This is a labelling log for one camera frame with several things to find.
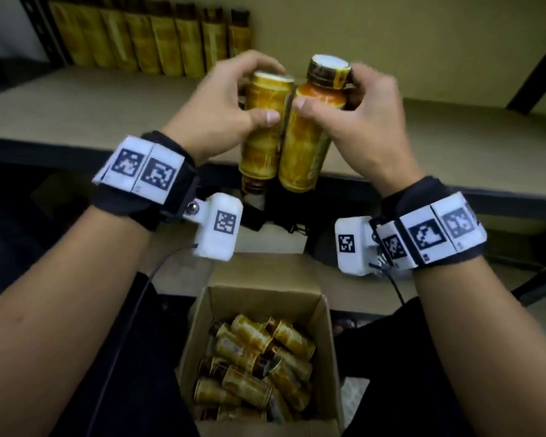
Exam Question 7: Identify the person's right hand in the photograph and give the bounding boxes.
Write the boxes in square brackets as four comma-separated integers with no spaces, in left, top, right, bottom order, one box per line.
[292,62,426,198]

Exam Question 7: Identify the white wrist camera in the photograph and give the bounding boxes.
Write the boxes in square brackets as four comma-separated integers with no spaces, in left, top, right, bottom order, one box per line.
[192,192,244,262]
[334,217,383,275]

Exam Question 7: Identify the person's left forearm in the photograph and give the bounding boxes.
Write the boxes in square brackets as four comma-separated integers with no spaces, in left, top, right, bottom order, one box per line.
[0,206,160,437]

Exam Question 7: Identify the person's left leg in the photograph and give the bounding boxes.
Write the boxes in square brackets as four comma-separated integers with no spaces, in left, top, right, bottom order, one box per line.
[50,273,197,437]

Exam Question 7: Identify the person's right forearm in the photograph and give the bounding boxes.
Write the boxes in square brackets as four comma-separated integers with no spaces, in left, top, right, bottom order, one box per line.
[411,254,546,437]

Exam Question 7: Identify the person's left hand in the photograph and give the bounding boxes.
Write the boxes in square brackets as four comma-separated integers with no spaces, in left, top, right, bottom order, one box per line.
[161,49,286,167]

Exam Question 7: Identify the yellow bottle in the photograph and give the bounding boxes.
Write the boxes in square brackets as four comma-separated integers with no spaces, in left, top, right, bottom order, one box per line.
[238,71,297,196]
[277,54,352,194]

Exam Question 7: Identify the yellow bottles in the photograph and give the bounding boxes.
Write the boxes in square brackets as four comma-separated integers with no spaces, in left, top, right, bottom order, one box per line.
[192,313,317,424]

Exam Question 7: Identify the person's right leg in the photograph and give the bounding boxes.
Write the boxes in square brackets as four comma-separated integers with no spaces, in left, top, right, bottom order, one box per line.
[334,295,479,437]

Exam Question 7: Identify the group of rearranged yellow jars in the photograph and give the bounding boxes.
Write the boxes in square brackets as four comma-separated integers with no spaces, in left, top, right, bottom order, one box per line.
[47,0,255,80]

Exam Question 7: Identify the wooden shelf with black frame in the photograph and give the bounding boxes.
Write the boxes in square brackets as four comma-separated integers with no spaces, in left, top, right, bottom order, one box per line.
[0,0,546,319]

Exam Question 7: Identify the black strap bag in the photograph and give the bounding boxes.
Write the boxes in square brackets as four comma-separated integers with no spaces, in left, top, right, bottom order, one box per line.
[241,191,310,237]

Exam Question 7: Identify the cardboard box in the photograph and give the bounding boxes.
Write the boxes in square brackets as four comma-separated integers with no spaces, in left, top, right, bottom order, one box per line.
[175,252,346,437]

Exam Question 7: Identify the person's leg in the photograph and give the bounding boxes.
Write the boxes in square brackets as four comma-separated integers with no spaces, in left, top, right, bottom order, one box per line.
[334,295,479,437]
[50,273,197,437]

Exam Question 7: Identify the black camera cable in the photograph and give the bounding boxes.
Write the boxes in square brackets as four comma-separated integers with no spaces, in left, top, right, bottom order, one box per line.
[84,243,200,437]
[368,263,406,305]

